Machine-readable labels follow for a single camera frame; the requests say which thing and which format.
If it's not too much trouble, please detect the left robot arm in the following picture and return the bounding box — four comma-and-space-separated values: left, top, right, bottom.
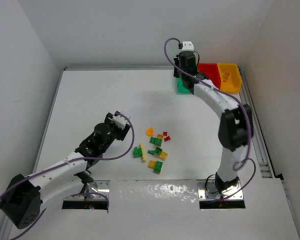
0, 111, 133, 230

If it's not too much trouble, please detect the green arch lego piece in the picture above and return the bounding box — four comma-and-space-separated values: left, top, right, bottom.
133, 146, 142, 158

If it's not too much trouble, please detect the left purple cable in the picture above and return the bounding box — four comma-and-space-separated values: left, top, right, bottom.
0, 114, 136, 240

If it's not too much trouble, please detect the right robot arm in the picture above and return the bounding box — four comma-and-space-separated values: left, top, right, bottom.
174, 50, 253, 193

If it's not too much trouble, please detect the yellow green lego block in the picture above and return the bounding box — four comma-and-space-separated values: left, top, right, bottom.
148, 160, 163, 174

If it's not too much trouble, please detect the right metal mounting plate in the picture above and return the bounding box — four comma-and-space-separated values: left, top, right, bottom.
196, 178, 244, 201

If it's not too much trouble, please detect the green lego plate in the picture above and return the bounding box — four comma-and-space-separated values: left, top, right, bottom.
149, 137, 163, 146

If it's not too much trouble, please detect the yellow half-round lego brick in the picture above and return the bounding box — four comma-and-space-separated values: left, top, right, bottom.
146, 127, 154, 137

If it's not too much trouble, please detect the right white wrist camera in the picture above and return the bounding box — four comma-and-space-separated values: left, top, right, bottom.
181, 41, 195, 52

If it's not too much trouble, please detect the red storage bin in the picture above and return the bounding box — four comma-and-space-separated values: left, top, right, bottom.
198, 63, 221, 89

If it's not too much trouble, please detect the metal mounting plate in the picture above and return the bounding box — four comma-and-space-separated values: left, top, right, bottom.
64, 180, 110, 201
196, 178, 244, 201

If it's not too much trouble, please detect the green storage bin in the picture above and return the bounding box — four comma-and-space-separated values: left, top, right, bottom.
177, 78, 191, 94

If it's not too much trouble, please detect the yellow storage bin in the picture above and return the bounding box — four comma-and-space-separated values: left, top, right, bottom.
217, 63, 242, 94

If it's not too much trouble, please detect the long tan lego plate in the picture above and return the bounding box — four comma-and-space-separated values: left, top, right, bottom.
139, 143, 147, 163

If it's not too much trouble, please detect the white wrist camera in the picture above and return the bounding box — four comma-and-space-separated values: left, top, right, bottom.
181, 41, 195, 52
112, 111, 130, 130

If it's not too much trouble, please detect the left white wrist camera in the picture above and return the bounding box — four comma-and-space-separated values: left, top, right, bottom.
112, 111, 130, 130

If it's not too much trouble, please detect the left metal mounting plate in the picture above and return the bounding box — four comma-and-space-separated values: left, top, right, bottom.
64, 180, 110, 201

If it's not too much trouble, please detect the red lego slope piece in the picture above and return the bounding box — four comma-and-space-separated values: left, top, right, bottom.
164, 136, 171, 142

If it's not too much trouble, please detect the green and yellow lego stack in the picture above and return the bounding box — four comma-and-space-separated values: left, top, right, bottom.
154, 147, 168, 160

